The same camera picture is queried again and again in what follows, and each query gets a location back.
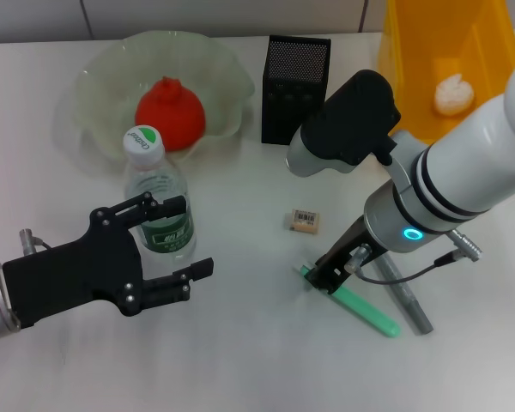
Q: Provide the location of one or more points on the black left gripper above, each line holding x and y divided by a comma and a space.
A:
77, 274

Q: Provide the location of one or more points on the beige eraser with barcode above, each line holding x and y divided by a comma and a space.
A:
301, 222

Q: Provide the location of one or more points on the clear bottle with green label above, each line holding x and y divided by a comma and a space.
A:
154, 184

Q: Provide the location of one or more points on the grey marker pen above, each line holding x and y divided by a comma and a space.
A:
407, 304

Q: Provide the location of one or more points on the white paper ball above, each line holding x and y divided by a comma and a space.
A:
455, 96

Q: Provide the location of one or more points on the mint green pen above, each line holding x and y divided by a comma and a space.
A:
365, 313

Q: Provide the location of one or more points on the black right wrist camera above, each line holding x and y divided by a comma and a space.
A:
352, 124

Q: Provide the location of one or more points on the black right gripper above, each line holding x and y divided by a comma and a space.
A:
352, 249

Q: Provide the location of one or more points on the yellow plastic bin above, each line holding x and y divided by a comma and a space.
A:
416, 51

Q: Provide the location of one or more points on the black mesh pen holder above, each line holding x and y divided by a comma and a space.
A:
287, 103

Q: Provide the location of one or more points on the translucent green wavy fruit bowl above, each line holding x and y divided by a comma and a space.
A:
107, 86

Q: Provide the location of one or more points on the orange toy fruit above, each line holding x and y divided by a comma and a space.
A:
171, 113

